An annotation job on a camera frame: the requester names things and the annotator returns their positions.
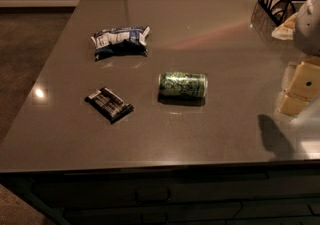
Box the cabinet drawer handle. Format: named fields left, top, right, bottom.
left=135, top=187, right=171, bottom=204
left=140, top=213, right=168, bottom=225

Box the upper cabinet drawer handle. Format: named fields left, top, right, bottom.
left=135, top=187, right=171, bottom=204

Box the green soda can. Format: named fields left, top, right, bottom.
left=159, top=71, right=208, bottom=99

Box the lower cabinet drawer handle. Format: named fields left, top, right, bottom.
left=140, top=213, right=168, bottom=225

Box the blue white chip bag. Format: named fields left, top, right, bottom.
left=91, top=26, right=150, bottom=61

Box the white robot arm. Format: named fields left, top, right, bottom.
left=277, top=0, right=320, bottom=117

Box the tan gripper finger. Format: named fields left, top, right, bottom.
left=278, top=95, right=308, bottom=117
left=288, top=61, right=320, bottom=101

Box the black rxbar chocolate wrapper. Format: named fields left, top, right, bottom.
left=85, top=87, right=134, bottom=124

